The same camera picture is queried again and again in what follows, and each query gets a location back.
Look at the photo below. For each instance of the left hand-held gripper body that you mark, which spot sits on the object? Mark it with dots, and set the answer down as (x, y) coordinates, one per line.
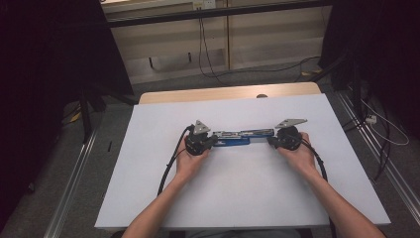
(198, 142)

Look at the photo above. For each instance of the person's grey clothing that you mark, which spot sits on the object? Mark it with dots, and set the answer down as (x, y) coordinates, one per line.
(241, 234)

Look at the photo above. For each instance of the person's left hand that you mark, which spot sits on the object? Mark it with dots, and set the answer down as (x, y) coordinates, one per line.
(189, 163)

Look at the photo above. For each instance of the black metal stand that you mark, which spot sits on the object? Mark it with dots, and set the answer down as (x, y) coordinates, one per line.
(356, 92)
(86, 122)

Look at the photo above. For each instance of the small black floor object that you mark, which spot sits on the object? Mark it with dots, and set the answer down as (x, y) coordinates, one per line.
(109, 146)

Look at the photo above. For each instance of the black cabinet bracket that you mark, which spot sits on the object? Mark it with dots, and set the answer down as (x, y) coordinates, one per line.
(189, 57)
(151, 62)

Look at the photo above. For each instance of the white wall socket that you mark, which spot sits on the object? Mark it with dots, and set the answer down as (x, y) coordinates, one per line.
(204, 4)

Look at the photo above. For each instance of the black horizontal bar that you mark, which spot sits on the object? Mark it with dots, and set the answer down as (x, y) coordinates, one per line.
(214, 13)

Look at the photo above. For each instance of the round table grommet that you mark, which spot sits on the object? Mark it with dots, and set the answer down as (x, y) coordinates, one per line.
(262, 96)

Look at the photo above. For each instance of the metal floor rail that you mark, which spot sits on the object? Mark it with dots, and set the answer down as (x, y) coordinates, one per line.
(71, 188)
(401, 183)

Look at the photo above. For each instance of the blue stapler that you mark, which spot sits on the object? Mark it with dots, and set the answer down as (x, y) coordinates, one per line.
(237, 142)

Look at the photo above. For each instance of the wooden table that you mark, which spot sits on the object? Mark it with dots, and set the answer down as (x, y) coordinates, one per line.
(198, 95)

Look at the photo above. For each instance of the black curtain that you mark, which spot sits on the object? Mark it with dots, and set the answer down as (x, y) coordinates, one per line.
(389, 49)
(39, 66)

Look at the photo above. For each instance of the white table board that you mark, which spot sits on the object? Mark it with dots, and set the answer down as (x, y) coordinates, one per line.
(237, 198)

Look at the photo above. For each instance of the person's right hand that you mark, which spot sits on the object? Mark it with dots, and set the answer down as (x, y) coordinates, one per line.
(300, 158)

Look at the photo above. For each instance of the beige cabinet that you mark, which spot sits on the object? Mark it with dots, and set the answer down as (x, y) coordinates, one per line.
(270, 33)

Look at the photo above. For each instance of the white power adapter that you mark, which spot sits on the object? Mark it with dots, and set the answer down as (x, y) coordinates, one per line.
(371, 119)

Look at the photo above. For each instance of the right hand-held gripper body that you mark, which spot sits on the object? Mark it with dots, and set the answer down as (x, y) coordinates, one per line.
(289, 137)

